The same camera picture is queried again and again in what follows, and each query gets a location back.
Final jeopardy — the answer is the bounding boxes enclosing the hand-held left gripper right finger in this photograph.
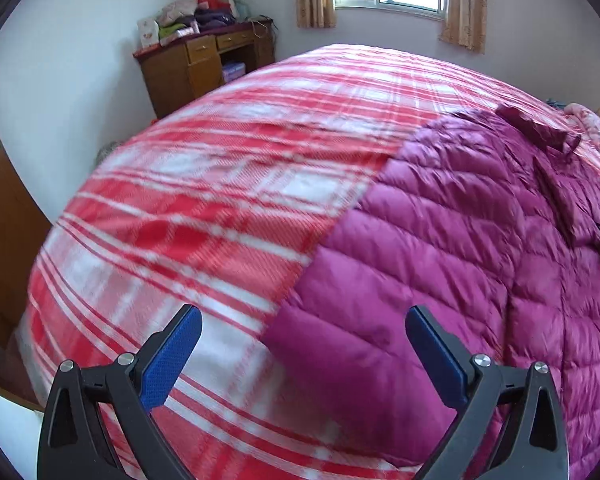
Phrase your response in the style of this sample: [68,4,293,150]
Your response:
[405,305,571,480]

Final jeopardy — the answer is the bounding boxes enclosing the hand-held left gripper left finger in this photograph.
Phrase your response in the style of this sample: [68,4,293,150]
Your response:
[36,304,204,480]

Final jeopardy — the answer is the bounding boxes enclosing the purple down jacket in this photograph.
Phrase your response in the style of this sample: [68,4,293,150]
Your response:
[265,102,600,480]

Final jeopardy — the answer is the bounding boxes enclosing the pile of folded clothes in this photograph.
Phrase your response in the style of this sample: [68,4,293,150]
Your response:
[157,0,253,46]

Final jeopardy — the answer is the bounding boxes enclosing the pink floral quilt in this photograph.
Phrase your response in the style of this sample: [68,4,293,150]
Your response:
[562,102,600,171]

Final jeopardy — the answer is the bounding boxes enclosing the red plaid bed blanket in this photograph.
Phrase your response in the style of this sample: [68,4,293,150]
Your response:
[17,44,600,480]

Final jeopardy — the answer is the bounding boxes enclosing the wooden door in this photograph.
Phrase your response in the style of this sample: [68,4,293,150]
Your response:
[0,80,54,351]

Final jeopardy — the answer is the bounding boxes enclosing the wooden desk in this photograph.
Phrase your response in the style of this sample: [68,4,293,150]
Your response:
[132,20,276,121]

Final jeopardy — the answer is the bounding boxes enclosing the blue patterned box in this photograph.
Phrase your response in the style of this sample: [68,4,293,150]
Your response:
[221,60,247,85]

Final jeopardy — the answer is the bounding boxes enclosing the white gift bag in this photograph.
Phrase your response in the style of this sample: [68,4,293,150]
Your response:
[136,17,161,52]

